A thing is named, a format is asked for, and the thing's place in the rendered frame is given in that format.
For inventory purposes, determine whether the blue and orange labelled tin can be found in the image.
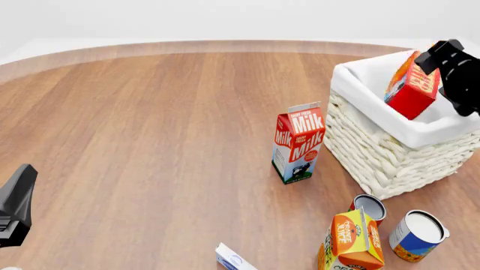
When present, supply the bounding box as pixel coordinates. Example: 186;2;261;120
388;209;451;263

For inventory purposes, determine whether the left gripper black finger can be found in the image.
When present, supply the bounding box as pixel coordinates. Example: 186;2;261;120
0;163;39;227

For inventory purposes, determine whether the red and white milk carton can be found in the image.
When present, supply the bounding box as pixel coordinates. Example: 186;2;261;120
271;100;327;185

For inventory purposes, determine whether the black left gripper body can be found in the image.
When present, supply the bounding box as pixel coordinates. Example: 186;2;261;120
0;211;32;249

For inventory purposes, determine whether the red labelled tin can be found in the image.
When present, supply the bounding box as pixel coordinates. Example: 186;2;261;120
348;193;388;227

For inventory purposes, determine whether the orange juice carton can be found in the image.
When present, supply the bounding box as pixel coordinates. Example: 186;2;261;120
317;205;386;270

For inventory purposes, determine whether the white wicker basket with liner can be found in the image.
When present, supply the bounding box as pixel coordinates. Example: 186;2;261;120
322;49;480;201

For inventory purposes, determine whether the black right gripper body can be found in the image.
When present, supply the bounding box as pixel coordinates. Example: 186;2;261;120
434;49;480;118

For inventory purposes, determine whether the red and orange butter box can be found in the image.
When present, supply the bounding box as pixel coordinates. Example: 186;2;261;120
383;49;442;122

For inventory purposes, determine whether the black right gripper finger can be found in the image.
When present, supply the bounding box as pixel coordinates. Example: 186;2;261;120
413;38;467;77

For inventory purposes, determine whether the white and blue cream cheese box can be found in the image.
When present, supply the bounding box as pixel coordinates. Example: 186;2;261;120
214;241;260;270

